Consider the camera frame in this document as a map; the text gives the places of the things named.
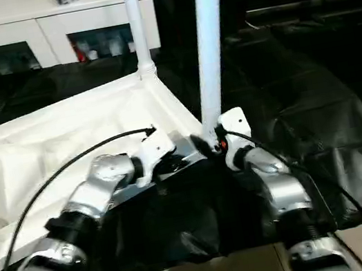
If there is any white plastic table leg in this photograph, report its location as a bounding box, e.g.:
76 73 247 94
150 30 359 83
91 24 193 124
123 0 158 82
178 0 251 147

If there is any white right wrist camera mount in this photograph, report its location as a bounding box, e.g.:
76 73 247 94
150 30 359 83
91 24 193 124
215 105 257 172

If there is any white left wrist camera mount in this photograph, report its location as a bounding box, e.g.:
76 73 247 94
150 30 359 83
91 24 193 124
127 128 182 188

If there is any white cabinet with glass doors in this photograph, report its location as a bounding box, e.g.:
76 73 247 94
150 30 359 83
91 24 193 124
0 0 162 77

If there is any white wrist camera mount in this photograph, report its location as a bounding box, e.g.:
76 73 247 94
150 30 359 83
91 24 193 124
215 105 257 172
127 128 182 188

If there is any white plastic table top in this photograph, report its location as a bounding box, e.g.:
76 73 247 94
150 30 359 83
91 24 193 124
0 59 228 271

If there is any black glossy mat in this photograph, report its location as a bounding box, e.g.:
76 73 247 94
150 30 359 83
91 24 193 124
0 8 362 271

